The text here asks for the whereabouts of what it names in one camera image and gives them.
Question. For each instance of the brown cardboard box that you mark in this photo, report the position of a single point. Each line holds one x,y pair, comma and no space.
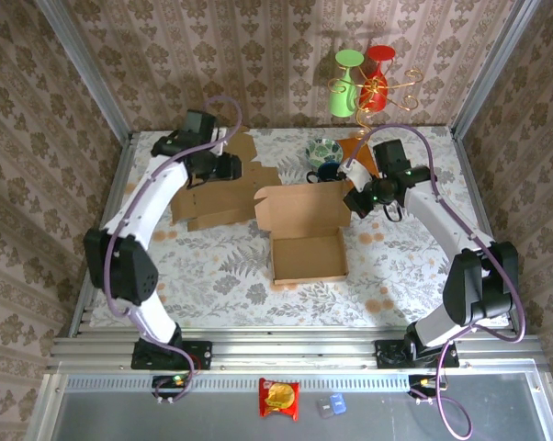
221,202
308,257

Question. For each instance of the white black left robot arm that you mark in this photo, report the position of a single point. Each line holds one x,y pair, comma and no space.
138,206

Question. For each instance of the dark blue mug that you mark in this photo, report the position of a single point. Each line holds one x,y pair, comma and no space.
329,172

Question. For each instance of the brown wooden board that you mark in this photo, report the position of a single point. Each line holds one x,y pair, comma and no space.
347,144

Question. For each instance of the leaf pattern bowl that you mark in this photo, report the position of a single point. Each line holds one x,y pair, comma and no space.
324,151

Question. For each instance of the red plastic wine glass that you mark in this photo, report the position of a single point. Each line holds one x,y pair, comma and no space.
374,94

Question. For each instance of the green plastic wine glass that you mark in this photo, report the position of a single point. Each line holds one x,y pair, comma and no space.
341,101

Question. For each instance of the floral tablecloth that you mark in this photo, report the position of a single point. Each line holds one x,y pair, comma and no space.
240,294

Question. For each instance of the small black circuit board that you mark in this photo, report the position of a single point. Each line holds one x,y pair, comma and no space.
419,381
168,380

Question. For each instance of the small blue packet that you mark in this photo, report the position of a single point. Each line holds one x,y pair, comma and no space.
338,403

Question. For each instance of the small grey packet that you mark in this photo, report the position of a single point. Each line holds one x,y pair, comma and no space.
323,408

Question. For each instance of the red snack packet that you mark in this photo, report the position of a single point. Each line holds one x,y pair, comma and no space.
278,399

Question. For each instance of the aluminium frame post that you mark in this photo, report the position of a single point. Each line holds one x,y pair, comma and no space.
93,78
492,69

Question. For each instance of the aluminium extrusion rail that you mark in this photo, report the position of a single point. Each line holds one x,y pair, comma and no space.
295,351

